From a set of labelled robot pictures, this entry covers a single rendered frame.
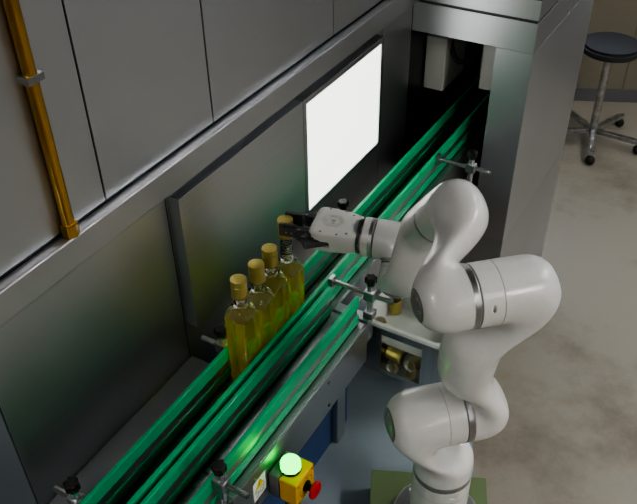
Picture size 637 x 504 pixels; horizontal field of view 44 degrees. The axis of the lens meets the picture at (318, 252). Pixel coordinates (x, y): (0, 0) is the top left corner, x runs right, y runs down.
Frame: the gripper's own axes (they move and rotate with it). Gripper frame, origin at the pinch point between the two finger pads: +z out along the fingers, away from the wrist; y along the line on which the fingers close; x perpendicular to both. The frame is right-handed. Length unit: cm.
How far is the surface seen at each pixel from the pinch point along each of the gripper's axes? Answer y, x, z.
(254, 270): 13.0, 3.3, 3.8
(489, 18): -92, -13, -30
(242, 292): 18.0, 5.2, 4.7
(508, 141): -89, 24, -40
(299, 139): -28.5, -3.8, 7.0
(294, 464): 35.0, 33.7, -10.8
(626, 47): -296, 76, -88
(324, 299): -4.3, 23.7, -5.9
